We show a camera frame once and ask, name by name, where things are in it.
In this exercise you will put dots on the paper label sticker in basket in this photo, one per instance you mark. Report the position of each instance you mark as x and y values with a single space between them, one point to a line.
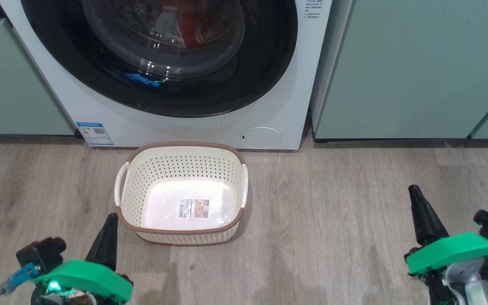
193 208

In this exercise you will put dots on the white front-load washing machine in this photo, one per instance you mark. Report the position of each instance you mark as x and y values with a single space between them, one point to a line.
184 129

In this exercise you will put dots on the cream laundry basket brown rim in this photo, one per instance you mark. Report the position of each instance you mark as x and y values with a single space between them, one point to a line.
184 165

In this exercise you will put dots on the pale green cabinet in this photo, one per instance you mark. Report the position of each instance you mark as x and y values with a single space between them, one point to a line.
396 67
15 76

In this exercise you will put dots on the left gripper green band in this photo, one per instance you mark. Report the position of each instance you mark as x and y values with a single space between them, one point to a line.
87 277

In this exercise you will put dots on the blue energy label sticker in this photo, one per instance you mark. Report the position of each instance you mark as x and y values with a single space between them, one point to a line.
95 134

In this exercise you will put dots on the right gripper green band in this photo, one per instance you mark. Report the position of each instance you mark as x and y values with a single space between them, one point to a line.
456 252

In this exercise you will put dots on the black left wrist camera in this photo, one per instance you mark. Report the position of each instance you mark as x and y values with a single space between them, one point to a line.
40 254

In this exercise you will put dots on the round white filter cover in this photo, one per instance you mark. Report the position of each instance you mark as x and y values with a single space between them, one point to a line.
261 137

